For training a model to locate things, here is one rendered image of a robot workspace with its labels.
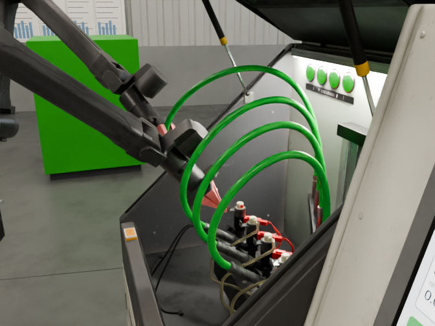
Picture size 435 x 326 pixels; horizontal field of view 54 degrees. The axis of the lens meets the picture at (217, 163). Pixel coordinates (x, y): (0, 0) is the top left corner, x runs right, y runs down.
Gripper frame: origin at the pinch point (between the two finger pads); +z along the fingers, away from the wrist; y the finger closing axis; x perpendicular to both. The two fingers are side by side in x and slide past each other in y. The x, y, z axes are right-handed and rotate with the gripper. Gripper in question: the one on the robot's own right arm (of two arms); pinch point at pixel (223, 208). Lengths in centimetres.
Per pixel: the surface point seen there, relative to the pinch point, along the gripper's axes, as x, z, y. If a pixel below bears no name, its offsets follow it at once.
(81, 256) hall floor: 163, 18, -135
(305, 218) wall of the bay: 25.2, 29.0, 8.7
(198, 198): -19.3, -11.8, 3.2
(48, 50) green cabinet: 298, -108, -85
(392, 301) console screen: -48, 6, 19
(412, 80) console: -37, -10, 40
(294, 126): -14.8, -8.3, 24.7
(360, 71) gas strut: -29.8, -12.7, 36.9
